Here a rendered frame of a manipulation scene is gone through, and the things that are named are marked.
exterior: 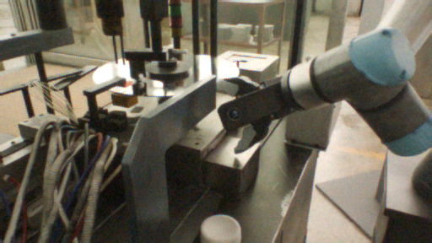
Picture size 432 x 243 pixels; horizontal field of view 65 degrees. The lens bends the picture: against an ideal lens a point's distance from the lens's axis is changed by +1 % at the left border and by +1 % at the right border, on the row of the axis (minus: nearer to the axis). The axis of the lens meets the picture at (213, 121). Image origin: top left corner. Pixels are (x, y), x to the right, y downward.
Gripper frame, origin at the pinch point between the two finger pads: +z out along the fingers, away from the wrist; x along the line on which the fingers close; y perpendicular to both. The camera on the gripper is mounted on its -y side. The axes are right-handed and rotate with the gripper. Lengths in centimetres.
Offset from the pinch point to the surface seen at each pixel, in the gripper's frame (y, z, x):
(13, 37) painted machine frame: -27.1, 16.3, 28.3
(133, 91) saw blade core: -12.8, 5.9, 10.9
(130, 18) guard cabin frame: 24, 59, 50
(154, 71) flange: -4.1, 10.2, 15.0
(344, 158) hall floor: 153, 78, -52
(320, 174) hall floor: 124, 79, -52
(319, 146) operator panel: 28.1, 0.3, -15.1
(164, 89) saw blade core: -7.8, 3.2, 9.3
